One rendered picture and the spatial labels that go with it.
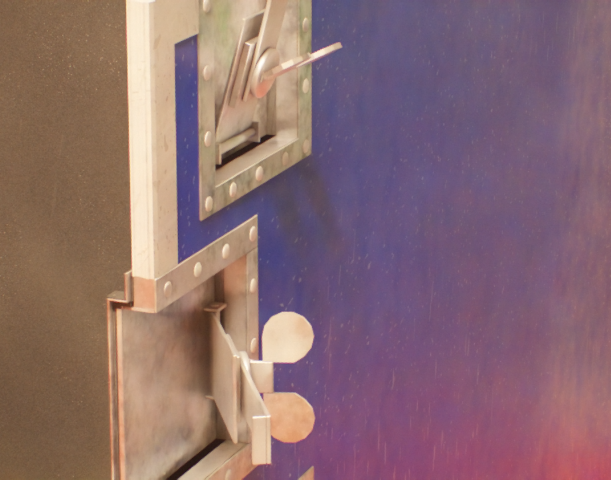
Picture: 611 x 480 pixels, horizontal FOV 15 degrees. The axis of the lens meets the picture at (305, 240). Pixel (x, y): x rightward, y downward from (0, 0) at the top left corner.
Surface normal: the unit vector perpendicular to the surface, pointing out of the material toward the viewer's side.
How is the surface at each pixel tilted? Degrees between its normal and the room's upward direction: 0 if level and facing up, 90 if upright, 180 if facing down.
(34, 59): 90
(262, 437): 90
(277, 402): 86
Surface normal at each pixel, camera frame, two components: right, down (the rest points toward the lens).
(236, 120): 0.89, 0.36
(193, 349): 0.92, 0.11
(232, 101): -0.39, 0.27
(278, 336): -0.12, 0.22
